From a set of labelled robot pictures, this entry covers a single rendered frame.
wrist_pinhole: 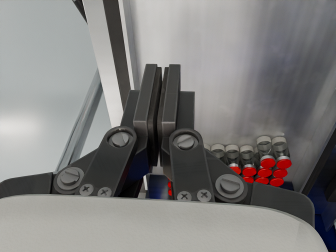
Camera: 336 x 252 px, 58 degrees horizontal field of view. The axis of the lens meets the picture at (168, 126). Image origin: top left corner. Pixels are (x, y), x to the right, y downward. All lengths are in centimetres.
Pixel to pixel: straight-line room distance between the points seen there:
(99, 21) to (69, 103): 139
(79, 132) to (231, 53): 63
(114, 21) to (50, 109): 150
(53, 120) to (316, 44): 165
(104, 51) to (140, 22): 6
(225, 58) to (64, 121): 155
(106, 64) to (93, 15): 7
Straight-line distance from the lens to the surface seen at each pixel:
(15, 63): 170
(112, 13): 34
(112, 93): 43
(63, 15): 144
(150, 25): 36
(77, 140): 90
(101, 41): 39
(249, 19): 36
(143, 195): 58
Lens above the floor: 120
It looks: 44 degrees down
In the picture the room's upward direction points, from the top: 174 degrees counter-clockwise
